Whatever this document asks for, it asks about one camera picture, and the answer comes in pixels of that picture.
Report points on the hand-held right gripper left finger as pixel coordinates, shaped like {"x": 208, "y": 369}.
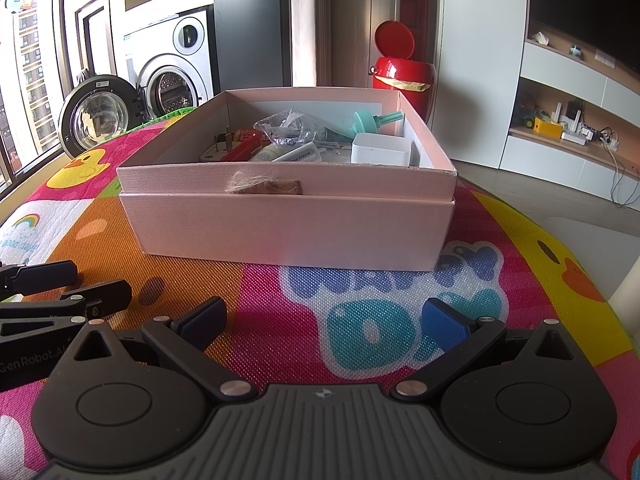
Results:
{"x": 205, "y": 317}

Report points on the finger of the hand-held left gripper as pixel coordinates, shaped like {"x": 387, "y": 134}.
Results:
{"x": 100, "y": 296}
{"x": 42, "y": 276}

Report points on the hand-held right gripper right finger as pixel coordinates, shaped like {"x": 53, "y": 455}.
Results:
{"x": 445, "y": 321}

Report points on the pink cardboard box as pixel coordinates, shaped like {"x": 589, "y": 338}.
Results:
{"x": 280, "y": 225}

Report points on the red and yellow lighter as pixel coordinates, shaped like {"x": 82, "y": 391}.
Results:
{"x": 240, "y": 152}

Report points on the white square container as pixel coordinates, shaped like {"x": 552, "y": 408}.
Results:
{"x": 380, "y": 151}

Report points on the white labelled tube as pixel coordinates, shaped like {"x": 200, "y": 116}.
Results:
{"x": 300, "y": 153}

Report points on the clear plastic bag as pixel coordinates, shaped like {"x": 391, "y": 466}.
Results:
{"x": 290, "y": 127}

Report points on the teal plastic tool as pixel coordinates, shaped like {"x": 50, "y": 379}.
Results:
{"x": 372, "y": 122}

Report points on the colourful cartoon play mat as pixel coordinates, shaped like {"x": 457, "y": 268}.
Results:
{"x": 310, "y": 320}

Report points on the washing machine round door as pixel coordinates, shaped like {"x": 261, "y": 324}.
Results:
{"x": 95, "y": 120}

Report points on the yellow toy box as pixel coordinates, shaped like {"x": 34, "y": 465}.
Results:
{"x": 547, "y": 128}

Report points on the green toy tractor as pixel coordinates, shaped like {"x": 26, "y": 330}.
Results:
{"x": 528, "y": 116}

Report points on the white wifi router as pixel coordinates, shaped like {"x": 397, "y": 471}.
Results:
{"x": 570, "y": 122}

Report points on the white washing machine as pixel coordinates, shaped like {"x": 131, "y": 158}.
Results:
{"x": 175, "y": 65}

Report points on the dark framed door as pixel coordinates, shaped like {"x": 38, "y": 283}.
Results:
{"x": 95, "y": 35}

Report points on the white shelving cabinet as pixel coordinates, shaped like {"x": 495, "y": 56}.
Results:
{"x": 545, "y": 67}

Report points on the white tissue paper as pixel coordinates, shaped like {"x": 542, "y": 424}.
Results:
{"x": 540, "y": 37}

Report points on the small ceramic cup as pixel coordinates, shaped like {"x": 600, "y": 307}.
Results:
{"x": 576, "y": 51}

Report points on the black television screen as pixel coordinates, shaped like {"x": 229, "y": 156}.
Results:
{"x": 585, "y": 5}

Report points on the black window frame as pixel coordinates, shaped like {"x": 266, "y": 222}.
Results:
{"x": 60, "y": 35}

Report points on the red pedestal trash bin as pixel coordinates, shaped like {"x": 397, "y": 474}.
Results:
{"x": 400, "y": 75}

